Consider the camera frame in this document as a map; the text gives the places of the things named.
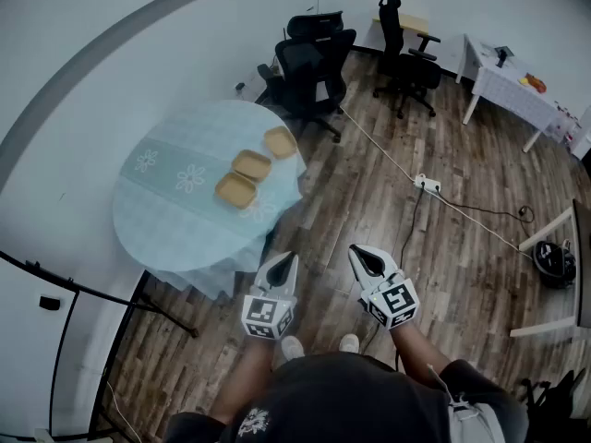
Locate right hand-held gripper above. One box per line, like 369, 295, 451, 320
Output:
348, 244, 420, 330

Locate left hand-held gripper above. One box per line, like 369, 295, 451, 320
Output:
240, 250, 299, 341

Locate tan tray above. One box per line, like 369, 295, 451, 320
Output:
231, 149, 272, 183
263, 126, 299, 160
214, 172, 258, 210

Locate person's left forearm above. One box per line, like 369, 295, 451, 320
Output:
211, 337, 278, 426

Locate person's right forearm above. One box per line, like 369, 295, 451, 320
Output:
390, 323, 456, 389

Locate white power strip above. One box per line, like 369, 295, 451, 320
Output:
414, 173, 442, 193

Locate round table, light blue cloth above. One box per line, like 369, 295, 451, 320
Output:
112, 99, 307, 302

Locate person's black sweatshirt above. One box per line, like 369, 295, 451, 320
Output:
163, 352, 530, 443

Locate black round device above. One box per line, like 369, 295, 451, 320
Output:
530, 240, 578, 290

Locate black office chair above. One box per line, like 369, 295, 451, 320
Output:
372, 0, 442, 120
282, 10, 345, 41
256, 29, 357, 144

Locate white table with checked cloth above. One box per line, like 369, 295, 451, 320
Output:
454, 32, 591, 154

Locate orange item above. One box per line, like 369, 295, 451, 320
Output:
517, 74, 549, 94

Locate light wooden desk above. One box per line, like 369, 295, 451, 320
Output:
372, 12, 430, 35

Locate black framed whiteboard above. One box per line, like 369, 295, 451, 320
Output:
0, 249, 200, 440

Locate white power cable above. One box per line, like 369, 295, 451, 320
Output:
340, 105, 536, 261
104, 379, 131, 443

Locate black cable with plug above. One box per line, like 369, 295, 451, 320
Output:
436, 191, 537, 224

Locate grey chest strap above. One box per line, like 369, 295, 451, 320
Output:
447, 389, 507, 443

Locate white frame table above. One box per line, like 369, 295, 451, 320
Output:
509, 198, 591, 340

